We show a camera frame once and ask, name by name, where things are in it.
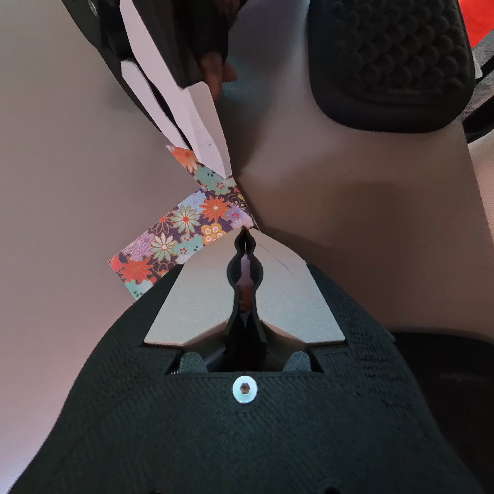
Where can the person's right hand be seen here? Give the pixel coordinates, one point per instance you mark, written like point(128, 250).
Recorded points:
point(214, 69)

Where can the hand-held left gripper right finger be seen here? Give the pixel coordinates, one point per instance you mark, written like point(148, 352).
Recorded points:
point(293, 301)

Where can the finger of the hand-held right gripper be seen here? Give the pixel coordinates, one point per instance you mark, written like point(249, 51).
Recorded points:
point(148, 100)
point(197, 123)

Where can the red object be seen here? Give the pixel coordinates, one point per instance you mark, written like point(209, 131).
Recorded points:
point(480, 19)

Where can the black textured chair cushion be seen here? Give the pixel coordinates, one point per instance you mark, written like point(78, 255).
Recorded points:
point(389, 61)

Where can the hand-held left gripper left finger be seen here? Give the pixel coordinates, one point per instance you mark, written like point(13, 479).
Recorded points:
point(193, 301)

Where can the floral patterned origami paper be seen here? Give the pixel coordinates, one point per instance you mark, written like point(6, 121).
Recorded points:
point(185, 231)

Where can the black chair frame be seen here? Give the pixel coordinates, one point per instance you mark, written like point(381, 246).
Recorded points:
point(482, 112)

